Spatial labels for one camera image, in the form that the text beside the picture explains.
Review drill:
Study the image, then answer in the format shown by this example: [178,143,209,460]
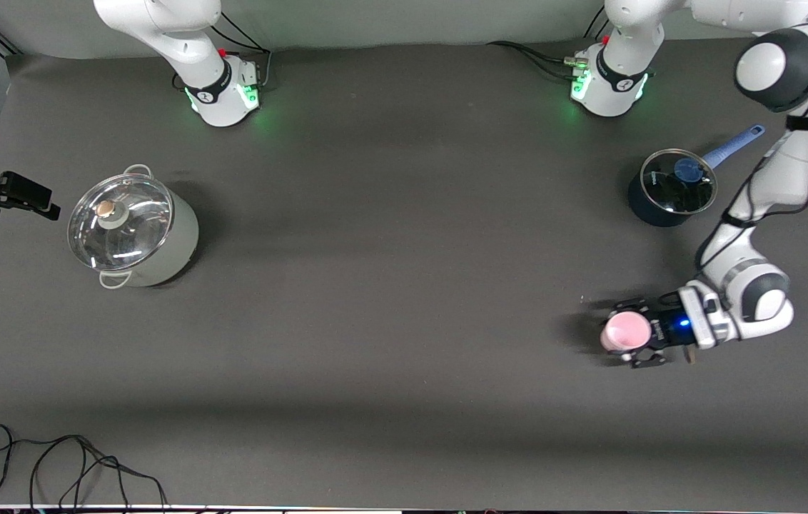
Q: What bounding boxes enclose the pink plastic cup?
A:
[600,311,652,353]

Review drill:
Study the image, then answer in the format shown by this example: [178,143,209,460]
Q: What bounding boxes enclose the grey steel stock pot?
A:
[67,164,199,289]

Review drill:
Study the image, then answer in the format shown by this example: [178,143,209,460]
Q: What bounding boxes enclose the black left arm base cables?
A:
[486,14,613,81]

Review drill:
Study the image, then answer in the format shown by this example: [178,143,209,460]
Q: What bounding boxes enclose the glass lid with blue knob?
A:
[640,148,718,216]

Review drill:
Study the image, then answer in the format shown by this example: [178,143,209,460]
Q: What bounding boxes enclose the dark grey table cover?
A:
[0,29,808,509]

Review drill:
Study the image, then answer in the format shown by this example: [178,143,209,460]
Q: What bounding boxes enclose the black right arm base cables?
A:
[172,11,273,91]

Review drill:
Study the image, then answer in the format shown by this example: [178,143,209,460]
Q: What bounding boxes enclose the black arm base cables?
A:
[172,11,273,91]
[486,14,613,81]

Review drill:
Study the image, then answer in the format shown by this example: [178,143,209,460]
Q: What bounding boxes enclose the thin black loose cable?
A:
[0,424,168,510]

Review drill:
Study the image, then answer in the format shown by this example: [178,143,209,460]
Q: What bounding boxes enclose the dark blue saucepan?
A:
[627,124,766,228]

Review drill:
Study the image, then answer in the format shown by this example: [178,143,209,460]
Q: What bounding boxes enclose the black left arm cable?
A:
[690,4,808,272]

